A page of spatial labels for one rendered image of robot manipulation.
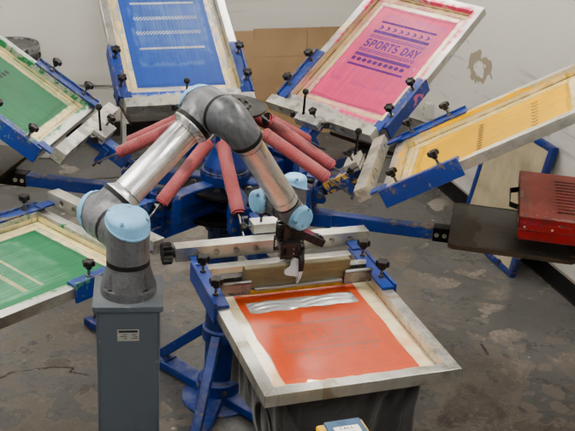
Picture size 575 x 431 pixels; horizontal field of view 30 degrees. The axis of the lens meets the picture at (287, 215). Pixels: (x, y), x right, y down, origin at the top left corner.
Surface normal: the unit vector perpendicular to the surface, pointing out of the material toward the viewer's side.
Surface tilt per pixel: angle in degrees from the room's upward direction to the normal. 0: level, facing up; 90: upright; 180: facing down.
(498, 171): 80
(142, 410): 90
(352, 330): 0
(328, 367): 0
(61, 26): 90
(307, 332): 0
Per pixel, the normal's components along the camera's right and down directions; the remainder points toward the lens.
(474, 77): -0.95, 0.08
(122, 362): 0.12, 0.41
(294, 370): 0.05, -0.91
